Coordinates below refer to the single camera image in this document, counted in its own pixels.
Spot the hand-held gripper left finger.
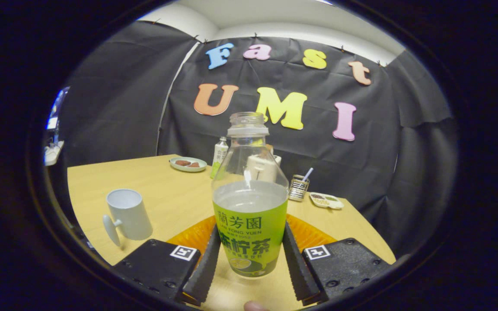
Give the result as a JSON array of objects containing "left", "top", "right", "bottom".
[{"left": 113, "top": 215, "right": 221, "bottom": 306}]

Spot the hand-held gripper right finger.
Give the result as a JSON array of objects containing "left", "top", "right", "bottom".
[{"left": 282, "top": 214, "right": 392, "bottom": 306}]

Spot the green label juice bottle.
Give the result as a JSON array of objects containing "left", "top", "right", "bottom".
[{"left": 211, "top": 111, "right": 290, "bottom": 279}]

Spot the pale blue cup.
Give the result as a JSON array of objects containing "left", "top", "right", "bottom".
[{"left": 102, "top": 188, "right": 153, "bottom": 248}]

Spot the small white green bottle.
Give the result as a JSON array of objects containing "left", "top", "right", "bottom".
[{"left": 210, "top": 136, "right": 229, "bottom": 179}]

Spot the white divided dish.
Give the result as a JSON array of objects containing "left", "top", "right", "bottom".
[{"left": 309, "top": 192, "right": 345, "bottom": 210}]

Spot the wooden table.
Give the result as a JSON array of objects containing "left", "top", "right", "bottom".
[{"left": 67, "top": 154, "right": 396, "bottom": 311}]

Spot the pale green plate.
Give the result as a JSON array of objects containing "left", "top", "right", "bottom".
[{"left": 169, "top": 156, "right": 208, "bottom": 172}]

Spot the cream toaster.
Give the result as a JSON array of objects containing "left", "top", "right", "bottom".
[{"left": 247, "top": 149, "right": 282, "bottom": 183}]

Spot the black backdrop cloth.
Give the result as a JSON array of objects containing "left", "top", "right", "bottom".
[{"left": 57, "top": 19, "right": 459, "bottom": 260}]

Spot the metal wire holder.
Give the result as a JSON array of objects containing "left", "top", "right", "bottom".
[{"left": 288, "top": 174, "right": 310, "bottom": 202}]

